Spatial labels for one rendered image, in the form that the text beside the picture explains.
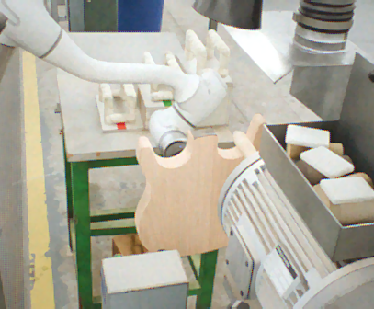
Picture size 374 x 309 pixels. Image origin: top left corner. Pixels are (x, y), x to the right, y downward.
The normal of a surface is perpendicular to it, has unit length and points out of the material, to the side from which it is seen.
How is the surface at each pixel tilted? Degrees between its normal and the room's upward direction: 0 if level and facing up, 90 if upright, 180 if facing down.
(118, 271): 0
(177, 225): 93
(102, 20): 90
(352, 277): 25
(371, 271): 14
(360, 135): 90
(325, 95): 90
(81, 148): 0
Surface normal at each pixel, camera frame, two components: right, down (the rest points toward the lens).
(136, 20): 0.15, 0.59
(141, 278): 0.07, -0.84
